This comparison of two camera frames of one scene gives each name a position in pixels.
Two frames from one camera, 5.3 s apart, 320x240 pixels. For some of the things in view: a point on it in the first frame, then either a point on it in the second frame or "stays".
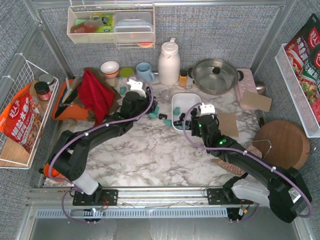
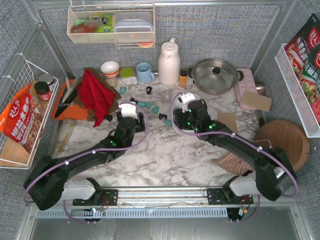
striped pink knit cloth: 233,168 stays
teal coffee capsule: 169,122 stays
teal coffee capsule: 157,110 stays
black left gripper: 152,107 to 141,121
